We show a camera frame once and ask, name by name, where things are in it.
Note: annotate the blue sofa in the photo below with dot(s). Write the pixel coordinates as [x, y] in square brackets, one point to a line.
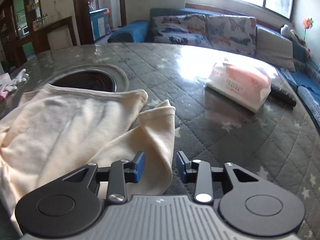
[304, 81]

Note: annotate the black induction cooktop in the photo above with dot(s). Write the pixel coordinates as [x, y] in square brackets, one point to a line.
[90, 80]

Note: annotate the pink white tissue pack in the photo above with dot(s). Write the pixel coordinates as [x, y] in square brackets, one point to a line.
[245, 85]

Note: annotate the butterfly cushion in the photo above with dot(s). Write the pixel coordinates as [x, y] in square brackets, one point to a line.
[182, 29]
[232, 33]

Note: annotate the blue toy cabinet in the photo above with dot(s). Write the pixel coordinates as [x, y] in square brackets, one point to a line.
[100, 23]

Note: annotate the cream sweater garment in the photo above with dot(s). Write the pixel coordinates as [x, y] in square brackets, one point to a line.
[53, 143]

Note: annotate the left butterfly cushion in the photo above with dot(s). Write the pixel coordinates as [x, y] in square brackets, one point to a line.
[182, 29]

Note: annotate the colourful pinwheel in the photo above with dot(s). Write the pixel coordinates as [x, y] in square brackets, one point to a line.
[308, 24]

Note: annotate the right butterfly cushion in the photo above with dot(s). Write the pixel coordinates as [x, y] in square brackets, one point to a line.
[232, 33]

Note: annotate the wooden display cabinet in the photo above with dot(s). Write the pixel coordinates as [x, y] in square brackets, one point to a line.
[17, 17]

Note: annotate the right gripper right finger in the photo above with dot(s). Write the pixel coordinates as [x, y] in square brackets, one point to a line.
[199, 173]

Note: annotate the panda plush toy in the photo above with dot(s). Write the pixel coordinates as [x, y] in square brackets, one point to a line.
[286, 32]

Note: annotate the dark wooden chair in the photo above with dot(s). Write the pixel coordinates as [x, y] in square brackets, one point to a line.
[56, 35]

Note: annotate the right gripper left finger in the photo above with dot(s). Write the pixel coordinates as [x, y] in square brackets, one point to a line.
[123, 172]

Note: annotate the black remote control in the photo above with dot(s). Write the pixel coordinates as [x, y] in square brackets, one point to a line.
[282, 95]

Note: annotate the white pink glove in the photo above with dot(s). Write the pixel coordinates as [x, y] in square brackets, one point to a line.
[9, 85]

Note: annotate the beige cushion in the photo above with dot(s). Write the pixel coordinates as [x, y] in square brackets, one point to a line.
[274, 49]

